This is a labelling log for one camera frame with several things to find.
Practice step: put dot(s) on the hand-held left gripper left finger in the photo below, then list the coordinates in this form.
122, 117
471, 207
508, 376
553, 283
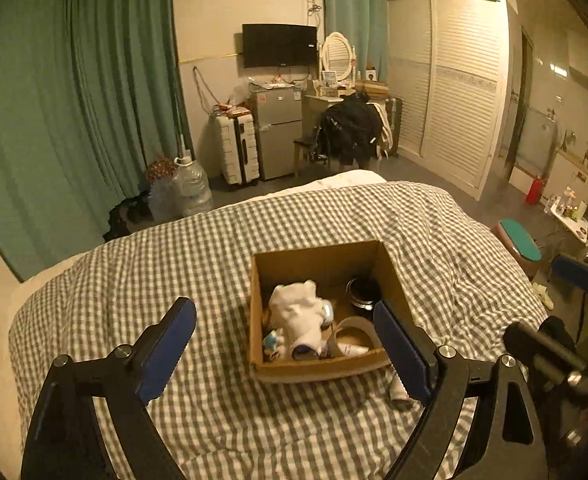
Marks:
168, 350

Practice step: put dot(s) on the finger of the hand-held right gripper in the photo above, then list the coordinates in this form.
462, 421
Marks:
579, 274
544, 345

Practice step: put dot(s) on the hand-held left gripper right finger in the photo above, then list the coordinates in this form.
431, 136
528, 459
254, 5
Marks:
401, 355

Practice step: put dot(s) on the white sock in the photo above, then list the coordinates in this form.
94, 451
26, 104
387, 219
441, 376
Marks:
400, 390

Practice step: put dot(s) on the small white bottle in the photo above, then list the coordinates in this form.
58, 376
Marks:
351, 349

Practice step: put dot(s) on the tape roll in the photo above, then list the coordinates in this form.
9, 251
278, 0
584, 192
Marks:
359, 324

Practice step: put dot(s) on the black jar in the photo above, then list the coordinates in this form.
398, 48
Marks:
364, 290

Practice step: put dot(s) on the cardboard box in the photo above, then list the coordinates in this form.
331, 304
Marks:
319, 367

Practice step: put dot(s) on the blue and white packet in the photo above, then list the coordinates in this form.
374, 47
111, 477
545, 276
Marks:
271, 342

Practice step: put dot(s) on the white cloth toy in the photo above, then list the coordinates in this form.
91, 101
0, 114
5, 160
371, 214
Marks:
296, 310

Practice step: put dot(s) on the pale slipper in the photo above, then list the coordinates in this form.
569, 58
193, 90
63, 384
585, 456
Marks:
543, 296

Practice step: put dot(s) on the small folding table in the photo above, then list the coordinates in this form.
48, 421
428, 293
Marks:
569, 217

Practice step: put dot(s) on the stool with green seat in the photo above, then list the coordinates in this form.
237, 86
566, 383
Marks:
519, 242

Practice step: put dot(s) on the grey checked blanket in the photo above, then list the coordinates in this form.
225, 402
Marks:
173, 260

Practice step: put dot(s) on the red fire extinguisher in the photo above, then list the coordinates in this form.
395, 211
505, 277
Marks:
535, 191

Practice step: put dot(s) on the white box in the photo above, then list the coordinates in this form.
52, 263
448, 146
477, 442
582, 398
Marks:
520, 180

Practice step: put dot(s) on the black bag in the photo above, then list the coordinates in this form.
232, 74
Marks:
126, 217

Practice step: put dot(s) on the clear water jug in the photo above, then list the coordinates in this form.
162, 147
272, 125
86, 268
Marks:
183, 192

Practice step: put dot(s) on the brown patterned bundle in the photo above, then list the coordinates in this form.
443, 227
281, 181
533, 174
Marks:
159, 169

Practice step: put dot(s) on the white bed sheet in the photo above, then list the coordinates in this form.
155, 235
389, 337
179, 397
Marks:
344, 178

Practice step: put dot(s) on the white suitcase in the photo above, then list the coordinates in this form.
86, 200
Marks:
233, 150

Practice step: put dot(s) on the white slatted wardrobe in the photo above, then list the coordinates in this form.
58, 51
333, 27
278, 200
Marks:
454, 90

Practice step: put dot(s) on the cream cloth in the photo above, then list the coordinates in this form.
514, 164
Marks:
384, 132

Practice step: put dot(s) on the dark suitcase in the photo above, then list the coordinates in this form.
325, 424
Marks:
395, 125

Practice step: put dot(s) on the dark wooden chair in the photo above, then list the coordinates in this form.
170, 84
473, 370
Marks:
304, 144

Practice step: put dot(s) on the black jacket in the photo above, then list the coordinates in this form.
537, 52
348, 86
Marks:
349, 127

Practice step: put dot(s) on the silver fridge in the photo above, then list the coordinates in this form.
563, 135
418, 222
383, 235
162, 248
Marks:
276, 135

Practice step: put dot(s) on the white dressing table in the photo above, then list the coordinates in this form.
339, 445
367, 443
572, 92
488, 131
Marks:
316, 105

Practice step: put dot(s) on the wooden box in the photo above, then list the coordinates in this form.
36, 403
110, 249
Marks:
373, 89

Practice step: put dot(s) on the green curtain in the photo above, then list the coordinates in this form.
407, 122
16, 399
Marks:
128, 85
354, 15
18, 110

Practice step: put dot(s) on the white oval mirror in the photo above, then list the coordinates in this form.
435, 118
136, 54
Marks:
338, 55

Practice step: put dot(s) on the black television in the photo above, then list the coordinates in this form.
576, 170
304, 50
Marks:
280, 45

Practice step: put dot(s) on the small picture frame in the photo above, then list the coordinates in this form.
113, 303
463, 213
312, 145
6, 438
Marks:
330, 78

